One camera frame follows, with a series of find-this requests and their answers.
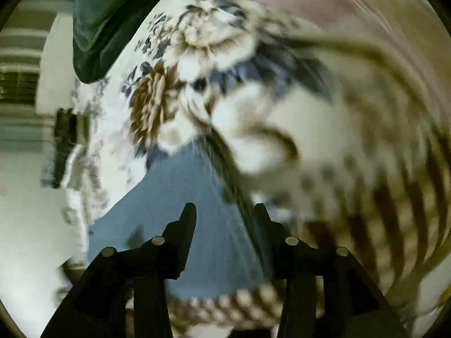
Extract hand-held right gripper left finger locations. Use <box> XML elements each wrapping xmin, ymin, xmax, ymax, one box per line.
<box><xmin>40</xmin><ymin>202</ymin><xmax>197</xmax><ymax>338</ymax></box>

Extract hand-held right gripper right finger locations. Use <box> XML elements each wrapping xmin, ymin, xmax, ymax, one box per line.
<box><xmin>253</xmin><ymin>203</ymin><xmax>411</xmax><ymax>338</ymax></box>

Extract blue pants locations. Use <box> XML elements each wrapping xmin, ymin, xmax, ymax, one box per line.
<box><xmin>87</xmin><ymin>140</ymin><xmax>279</xmax><ymax>298</ymax></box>

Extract floral printed bed sheet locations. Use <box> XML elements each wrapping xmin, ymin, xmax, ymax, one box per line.
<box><xmin>60</xmin><ymin>0</ymin><xmax>451</xmax><ymax>338</ymax></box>

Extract dark object beside bed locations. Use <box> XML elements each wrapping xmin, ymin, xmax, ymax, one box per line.
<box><xmin>41</xmin><ymin>107</ymin><xmax>87</xmax><ymax>189</ymax></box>

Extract dark green pillow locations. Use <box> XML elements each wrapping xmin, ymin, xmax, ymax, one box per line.
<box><xmin>72</xmin><ymin>0</ymin><xmax>194</xmax><ymax>84</ymax></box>

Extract pink striped cloth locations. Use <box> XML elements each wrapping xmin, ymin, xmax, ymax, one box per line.
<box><xmin>202</xmin><ymin>0</ymin><xmax>395</xmax><ymax>32</ymax></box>

